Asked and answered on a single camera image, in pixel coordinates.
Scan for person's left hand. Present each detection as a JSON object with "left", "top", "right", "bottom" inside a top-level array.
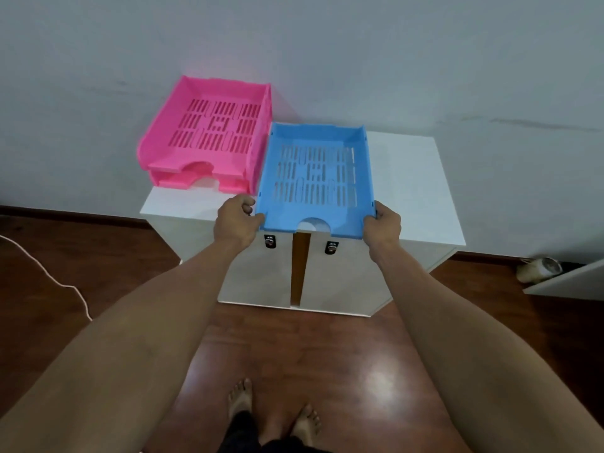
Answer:
[{"left": 214, "top": 194, "right": 264, "bottom": 253}]

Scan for person's right hand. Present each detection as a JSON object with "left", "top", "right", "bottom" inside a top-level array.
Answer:
[{"left": 362, "top": 201, "right": 402, "bottom": 260}]

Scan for blue plastic paper tray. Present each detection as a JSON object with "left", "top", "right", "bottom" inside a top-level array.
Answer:
[{"left": 255, "top": 121, "right": 381, "bottom": 240}]

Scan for person's left forearm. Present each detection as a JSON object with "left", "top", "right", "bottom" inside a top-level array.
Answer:
[{"left": 0, "top": 238, "right": 249, "bottom": 453}]

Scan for person's right forearm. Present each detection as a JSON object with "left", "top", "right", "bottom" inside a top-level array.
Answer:
[{"left": 367, "top": 240, "right": 604, "bottom": 453}]

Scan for white cabinet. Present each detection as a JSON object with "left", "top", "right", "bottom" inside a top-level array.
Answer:
[{"left": 140, "top": 132, "right": 467, "bottom": 319}]

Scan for white cabinet door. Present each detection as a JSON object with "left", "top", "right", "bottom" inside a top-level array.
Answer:
[
  {"left": 301, "top": 233, "right": 393, "bottom": 319},
  {"left": 216, "top": 231, "right": 296, "bottom": 310}
]

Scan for pink plastic paper tray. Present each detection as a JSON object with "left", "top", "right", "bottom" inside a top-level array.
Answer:
[
  {"left": 148, "top": 89, "right": 273, "bottom": 194},
  {"left": 137, "top": 75, "right": 273, "bottom": 177}
]

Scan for white plug adapter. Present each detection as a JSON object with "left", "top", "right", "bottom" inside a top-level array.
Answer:
[{"left": 516, "top": 257, "right": 563, "bottom": 284}]

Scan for person's left foot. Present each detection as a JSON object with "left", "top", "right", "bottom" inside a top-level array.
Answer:
[{"left": 228, "top": 377, "right": 254, "bottom": 422}]

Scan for person's foot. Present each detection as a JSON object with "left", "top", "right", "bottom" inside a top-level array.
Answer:
[
  {"left": 228, "top": 377, "right": 254, "bottom": 422},
  {"left": 289, "top": 404, "right": 322, "bottom": 441}
]

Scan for person's right foot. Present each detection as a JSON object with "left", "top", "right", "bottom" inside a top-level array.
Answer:
[{"left": 289, "top": 404, "right": 322, "bottom": 441}]

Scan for person's black shorts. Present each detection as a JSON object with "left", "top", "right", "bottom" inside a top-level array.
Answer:
[{"left": 226, "top": 409, "right": 333, "bottom": 453}]

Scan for white cable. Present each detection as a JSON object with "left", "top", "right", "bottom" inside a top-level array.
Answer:
[{"left": 0, "top": 235, "right": 93, "bottom": 321}]

